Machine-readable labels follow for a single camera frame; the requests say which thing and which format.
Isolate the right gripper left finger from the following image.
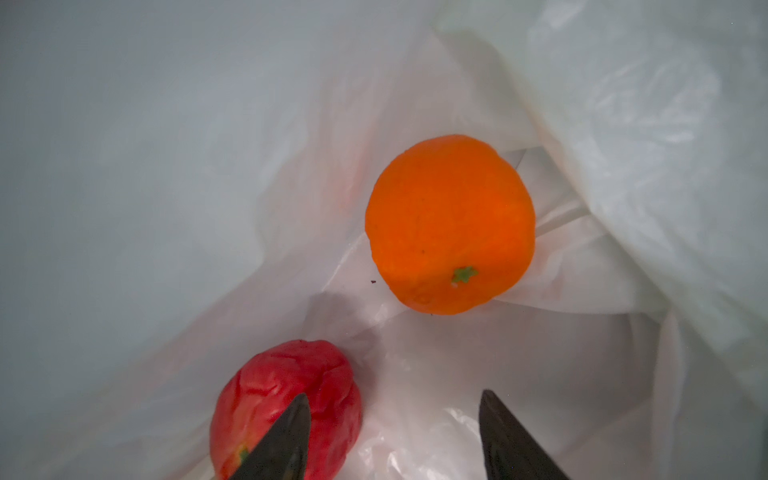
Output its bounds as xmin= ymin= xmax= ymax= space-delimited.
xmin=230 ymin=393 xmax=311 ymax=480

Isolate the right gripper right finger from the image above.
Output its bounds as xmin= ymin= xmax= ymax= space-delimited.
xmin=478 ymin=389 xmax=569 ymax=480

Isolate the white plastic bag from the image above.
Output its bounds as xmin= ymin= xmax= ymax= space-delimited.
xmin=1 ymin=1 xmax=767 ymax=479

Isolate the red fruit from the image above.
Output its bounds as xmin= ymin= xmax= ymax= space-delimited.
xmin=209 ymin=340 xmax=363 ymax=480

